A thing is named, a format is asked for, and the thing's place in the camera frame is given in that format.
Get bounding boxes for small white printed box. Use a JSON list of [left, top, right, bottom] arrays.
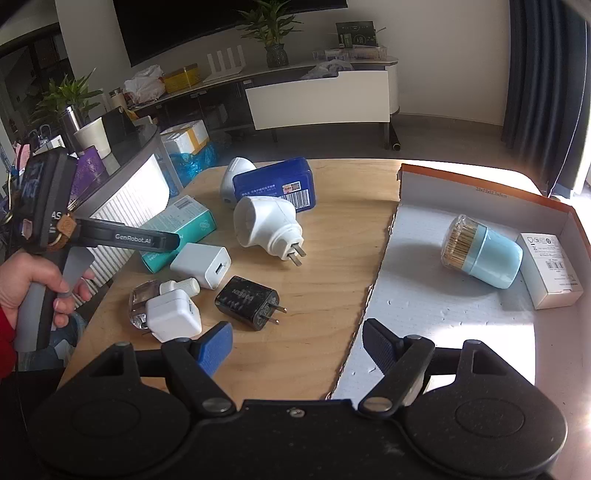
[[515, 232, 580, 310]]

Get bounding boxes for dark blue curtain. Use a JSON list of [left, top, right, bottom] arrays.
[[501, 0, 591, 199]]

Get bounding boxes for black printed box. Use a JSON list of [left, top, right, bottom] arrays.
[[335, 21, 379, 49]]

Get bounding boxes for yellow box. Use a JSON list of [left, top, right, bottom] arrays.
[[163, 65, 204, 94]]

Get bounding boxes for bamboo plant in dark vase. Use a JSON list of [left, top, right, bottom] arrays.
[[235, 0, 301, 69]]

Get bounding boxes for white pot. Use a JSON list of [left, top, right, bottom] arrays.
[[74, 117, 112, 158]]

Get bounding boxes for white device with green button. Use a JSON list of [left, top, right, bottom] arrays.
[[219, 157, 257, 206]]

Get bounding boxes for light blue toothpick holder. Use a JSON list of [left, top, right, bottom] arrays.
[[441, 215, 523, 290]]

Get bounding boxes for clear plastic organizer boxes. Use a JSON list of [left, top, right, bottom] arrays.
[[314, 46, 387, 62]]

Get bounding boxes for white router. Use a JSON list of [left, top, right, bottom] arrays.
[[203, 45, 246, 83]]

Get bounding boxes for white television console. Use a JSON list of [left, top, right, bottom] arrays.
[[124, 55, 400, 151]]

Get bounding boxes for green leafy plant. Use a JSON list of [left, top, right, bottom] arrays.
[[30, 69, 105, 125]]

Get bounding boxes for shallow cardboard box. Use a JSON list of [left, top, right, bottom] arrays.
[[325, 162, 591, 402]]

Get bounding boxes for white ribbed counter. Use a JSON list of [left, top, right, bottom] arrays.
[[69, 124, 185, 296]]

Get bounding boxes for blue plastic box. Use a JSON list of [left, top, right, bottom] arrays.
[[232, 157, 317, 212]]

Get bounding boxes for large white plug adapter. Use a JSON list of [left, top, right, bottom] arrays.
[[233, 196, 306, 267]]

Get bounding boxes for white plastic bag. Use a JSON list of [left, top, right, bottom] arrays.
[[124, 65, 166, 104]]

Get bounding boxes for white square usb charger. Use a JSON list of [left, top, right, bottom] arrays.
[[170, 242, 230, 290]]

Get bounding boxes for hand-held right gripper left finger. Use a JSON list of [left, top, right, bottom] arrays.
[[90, 322, 236, 415]]

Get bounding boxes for clear bottle with white cap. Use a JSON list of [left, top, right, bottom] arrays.
[[128, 278, 201, 329]]

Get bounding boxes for black plug charger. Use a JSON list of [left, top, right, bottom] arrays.
[[215, 275, 288, 332]]

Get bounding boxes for teal cardboard box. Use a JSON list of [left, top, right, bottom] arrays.
[[141, 195, 218, 273]]

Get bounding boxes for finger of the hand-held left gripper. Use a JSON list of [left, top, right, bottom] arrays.
[[73, 218, 181, 253]]

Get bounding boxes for blue plastic bag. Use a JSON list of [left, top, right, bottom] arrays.
[[168, 143, 218, 188]]

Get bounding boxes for white rounded plug charger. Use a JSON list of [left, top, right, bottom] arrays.
[[141, 292, 203, 343]]

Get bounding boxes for white and yellow carton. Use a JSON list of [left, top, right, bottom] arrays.
[[160, 120, 209, 158]]

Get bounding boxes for crumpled grey cloth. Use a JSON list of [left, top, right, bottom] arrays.
[[300, 59, 354, 80]]

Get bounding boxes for black stand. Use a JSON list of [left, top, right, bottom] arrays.
[[102, 106, 144, 148]]

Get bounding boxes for person's left hand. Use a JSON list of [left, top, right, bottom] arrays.
[[0, 251, 95, 325]]

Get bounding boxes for purple patterned box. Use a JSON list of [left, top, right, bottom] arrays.
[[69, 145, 109, 204]]

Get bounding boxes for black television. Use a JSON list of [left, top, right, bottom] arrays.
[[112, 0, 349, 68]]

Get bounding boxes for person's left forearm red sleeve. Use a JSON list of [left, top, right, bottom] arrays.
[[0, 307, 20, 380]]

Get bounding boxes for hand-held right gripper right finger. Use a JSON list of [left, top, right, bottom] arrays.
[[359, 318, 502, 414]]

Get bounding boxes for steel flask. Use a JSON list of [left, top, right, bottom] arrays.
[[58, 105, 86, 153]]

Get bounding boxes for white box with barcode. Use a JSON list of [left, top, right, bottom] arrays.
[[36, 135, 65, 155]]

